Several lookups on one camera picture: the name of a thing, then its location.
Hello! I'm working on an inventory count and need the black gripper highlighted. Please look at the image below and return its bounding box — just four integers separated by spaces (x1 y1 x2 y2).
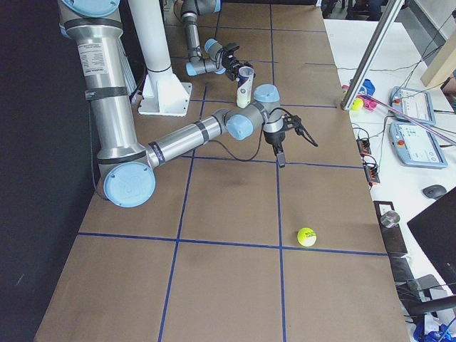
222 43 255 81
262 119 286 168

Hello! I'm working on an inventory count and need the white tennis ball can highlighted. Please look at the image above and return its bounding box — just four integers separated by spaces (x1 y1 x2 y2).
237 68 254 108

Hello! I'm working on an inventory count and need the yellow tennis ball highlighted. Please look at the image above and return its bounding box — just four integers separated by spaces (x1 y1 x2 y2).
296 227 317 247

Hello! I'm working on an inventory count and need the spare tennis ball on desk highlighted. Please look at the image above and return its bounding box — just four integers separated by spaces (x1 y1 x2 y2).
351 98 364 110

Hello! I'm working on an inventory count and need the orange black power strip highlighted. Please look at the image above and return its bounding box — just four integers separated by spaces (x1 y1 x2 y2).
356 138 380 187

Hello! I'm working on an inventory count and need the blue and pink cloth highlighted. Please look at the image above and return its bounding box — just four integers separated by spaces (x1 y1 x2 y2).
357 78 377 111

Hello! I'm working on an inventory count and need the metal cup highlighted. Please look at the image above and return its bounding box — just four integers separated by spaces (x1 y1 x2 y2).
380 210 400 229

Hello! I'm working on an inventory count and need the near teach pendant tablet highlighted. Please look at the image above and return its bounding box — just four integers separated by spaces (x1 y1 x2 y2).
389 121 448 169

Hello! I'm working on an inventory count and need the teach pendant tablet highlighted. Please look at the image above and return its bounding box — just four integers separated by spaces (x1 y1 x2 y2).
389 121 448 169
390 86 436 126

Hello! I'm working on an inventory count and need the far teach pendant tablet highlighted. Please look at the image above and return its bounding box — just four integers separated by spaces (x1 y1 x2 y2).
390 86 436 126

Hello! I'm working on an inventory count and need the black computer mouse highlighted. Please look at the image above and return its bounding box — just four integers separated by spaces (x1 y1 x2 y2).
422 185 447 200

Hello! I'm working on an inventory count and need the black monitor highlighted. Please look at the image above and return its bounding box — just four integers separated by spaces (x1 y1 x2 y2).
408 189 455 293

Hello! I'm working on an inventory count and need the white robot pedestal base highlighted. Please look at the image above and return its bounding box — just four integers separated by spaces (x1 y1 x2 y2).
128 0 192 117

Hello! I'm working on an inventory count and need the aluminium frame post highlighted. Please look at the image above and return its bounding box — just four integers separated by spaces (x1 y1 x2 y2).
341 0 405 110

